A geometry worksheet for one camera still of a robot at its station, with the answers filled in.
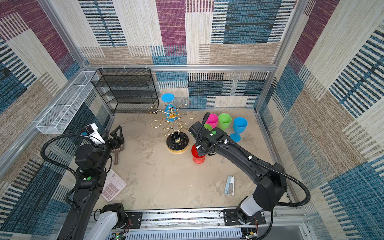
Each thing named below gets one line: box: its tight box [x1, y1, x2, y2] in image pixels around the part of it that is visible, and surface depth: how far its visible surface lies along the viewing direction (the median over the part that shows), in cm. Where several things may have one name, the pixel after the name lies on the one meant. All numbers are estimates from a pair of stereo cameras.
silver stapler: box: [224, 175, 235, 196], surface depth 83 cm
